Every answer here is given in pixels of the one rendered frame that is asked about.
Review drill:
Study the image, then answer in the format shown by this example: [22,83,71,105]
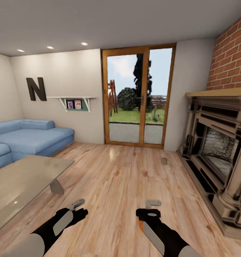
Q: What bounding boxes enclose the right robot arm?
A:
[136,200,203,257]

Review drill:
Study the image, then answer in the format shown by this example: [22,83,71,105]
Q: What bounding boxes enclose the pillar candle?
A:
[162,157,168,165]

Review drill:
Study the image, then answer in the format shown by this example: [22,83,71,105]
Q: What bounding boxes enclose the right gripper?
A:
[136,208,161,221]

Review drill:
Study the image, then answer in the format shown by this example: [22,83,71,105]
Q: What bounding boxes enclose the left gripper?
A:
[72,208,88,225]

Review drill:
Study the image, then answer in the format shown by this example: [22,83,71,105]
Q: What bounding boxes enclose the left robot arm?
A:
[0,199,88,257]

